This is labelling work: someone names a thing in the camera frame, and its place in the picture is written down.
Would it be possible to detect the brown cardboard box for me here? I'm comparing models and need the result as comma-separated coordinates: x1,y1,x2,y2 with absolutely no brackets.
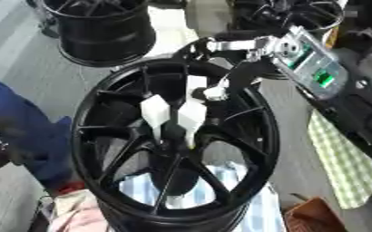
282,196,351,232

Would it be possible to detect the pink cloth bundle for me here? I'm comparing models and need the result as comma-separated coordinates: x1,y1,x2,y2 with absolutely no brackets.
46,189,113,232

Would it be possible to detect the black wheel rim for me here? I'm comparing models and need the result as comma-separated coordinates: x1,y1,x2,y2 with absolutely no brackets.
227,0,348,34
36,0,160,68

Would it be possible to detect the person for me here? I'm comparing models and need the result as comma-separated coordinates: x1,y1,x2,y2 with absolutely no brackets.
0,60,77,190

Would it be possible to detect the black spoked wheel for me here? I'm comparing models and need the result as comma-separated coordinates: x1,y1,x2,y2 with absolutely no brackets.
68,56,281,232

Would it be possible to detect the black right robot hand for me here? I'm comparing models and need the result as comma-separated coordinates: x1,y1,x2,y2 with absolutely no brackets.
171,30,281,102

